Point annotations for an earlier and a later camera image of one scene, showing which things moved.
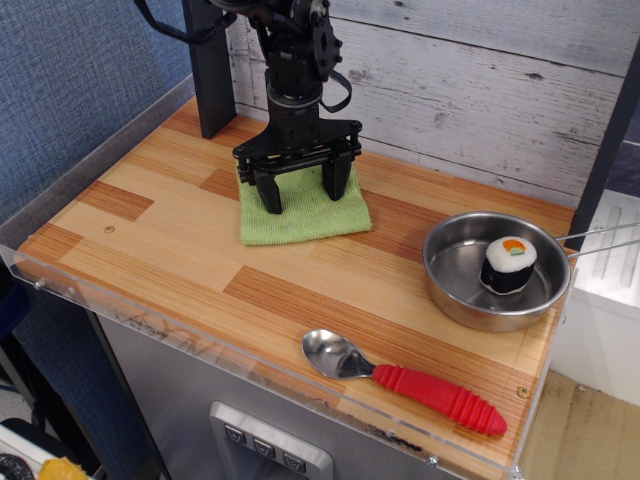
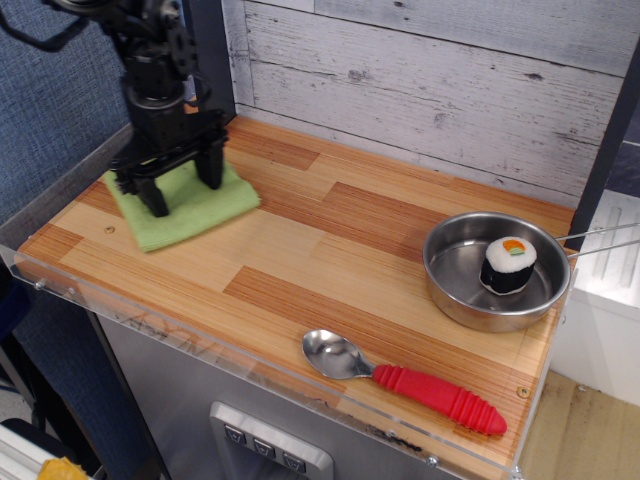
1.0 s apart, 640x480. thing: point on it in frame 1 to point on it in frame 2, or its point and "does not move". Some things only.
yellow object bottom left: [61, 468] does not move
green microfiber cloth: [306, 209] to [193, 207]
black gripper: [297, 135] to [166, 134]
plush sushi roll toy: [508, 264] does not move
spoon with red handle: [328, 354] does not move
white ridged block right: [610, 260] does not move
